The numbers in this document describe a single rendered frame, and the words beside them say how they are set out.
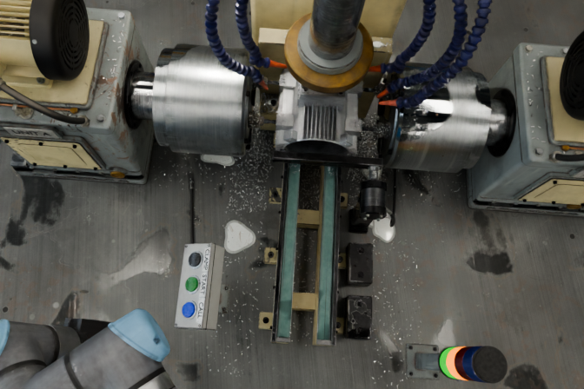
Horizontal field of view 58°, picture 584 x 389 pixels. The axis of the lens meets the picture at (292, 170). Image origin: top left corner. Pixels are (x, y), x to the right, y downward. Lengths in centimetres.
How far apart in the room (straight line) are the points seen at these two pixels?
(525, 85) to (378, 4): 37
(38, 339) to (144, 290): 61
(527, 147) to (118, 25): 91
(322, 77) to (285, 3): 29
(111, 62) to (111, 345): 66
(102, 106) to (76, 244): 44
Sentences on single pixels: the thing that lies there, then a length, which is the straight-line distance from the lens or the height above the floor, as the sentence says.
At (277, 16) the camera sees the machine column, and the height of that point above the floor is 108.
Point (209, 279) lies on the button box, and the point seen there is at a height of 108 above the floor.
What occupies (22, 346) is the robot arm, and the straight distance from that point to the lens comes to 80.
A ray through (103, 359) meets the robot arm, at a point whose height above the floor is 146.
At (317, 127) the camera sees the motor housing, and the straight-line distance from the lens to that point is 116.
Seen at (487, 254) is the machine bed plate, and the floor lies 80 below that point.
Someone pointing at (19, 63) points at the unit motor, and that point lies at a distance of 113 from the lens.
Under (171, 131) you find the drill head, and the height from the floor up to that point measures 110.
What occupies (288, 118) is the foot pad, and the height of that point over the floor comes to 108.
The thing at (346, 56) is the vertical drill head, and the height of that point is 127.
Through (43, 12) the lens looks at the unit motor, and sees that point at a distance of 105.
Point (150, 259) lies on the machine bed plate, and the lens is 140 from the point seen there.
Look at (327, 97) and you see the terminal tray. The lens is 115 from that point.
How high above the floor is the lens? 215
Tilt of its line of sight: 71 degrees down
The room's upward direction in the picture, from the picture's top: 8 degrees clockwise
